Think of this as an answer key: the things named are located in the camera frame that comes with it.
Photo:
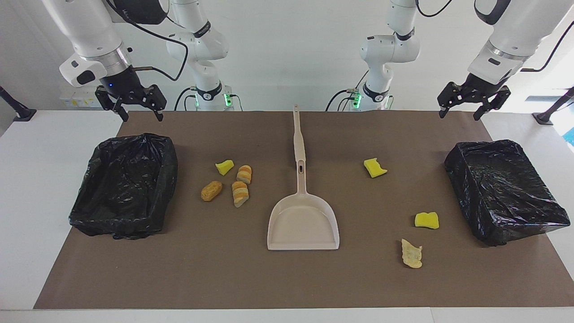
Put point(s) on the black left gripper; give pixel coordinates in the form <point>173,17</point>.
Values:
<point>477,87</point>

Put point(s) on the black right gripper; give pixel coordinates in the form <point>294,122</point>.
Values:
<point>123,85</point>

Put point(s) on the small yellow green sponge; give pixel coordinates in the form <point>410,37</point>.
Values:
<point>224,167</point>

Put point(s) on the yellow sponge piece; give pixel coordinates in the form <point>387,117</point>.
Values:
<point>374,168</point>
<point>426,220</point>

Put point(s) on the golden brown bread roll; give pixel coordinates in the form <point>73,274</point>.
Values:
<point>211,191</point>

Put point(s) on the striped bread slice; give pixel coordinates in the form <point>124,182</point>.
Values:
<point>240,194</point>
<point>244,174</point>

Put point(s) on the beige brush black bristles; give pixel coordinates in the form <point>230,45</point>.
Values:
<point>299,143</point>

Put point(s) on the beige plastic dustpan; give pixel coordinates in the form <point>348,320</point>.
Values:
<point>302,224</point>

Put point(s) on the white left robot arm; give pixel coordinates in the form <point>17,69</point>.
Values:
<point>520,31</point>

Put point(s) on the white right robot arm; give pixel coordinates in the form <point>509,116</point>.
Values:
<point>89,31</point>

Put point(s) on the bin with black bag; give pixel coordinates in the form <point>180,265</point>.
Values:
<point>502,193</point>
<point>125,188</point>

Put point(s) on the grey window ledge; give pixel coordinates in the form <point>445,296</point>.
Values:
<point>542,98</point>

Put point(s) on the black stand pole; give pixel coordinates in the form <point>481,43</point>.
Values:
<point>554,107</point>
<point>15,107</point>

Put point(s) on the turquoise object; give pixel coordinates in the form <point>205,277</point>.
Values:
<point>571,134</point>

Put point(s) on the brown paper table mat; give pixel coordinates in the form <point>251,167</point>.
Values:
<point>287,278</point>

